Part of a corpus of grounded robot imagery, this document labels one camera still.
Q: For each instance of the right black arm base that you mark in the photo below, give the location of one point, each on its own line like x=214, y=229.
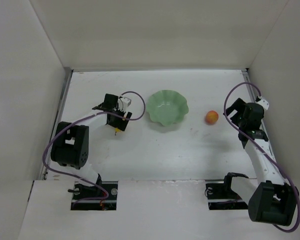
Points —
x=220, y=198

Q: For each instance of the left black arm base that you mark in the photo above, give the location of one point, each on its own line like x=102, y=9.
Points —
x=88, y=198

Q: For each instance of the green scalloped fruit bowl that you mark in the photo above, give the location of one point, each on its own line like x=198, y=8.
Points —
x=167, y=107

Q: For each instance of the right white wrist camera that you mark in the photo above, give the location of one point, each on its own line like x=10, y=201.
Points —
x=263, y=102

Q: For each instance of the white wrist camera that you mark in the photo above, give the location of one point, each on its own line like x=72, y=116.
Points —
x=263, y=102
x=124, y=102

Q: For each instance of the orange red fake peach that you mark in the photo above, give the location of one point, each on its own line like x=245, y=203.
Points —
x=211, y=117

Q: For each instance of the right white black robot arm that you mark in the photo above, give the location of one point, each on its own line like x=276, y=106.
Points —
x=273, y=200

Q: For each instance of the left aluminium table rail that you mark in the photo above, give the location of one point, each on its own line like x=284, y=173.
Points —
x=59, y=112

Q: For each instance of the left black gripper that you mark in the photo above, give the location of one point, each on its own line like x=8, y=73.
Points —
x=119, y=121

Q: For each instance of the aluminium table rail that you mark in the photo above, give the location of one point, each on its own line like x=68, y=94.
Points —
x=59, y=112
x=255, y=140

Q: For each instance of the right aluminium table rail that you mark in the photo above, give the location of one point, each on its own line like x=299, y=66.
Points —
x=255, y=140

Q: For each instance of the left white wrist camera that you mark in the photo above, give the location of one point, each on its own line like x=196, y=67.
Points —
x=124, y=102

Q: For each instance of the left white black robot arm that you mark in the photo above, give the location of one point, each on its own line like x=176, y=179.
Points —
x=70, y=147

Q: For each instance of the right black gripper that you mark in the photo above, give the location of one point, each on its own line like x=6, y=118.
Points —
x=236, y=110

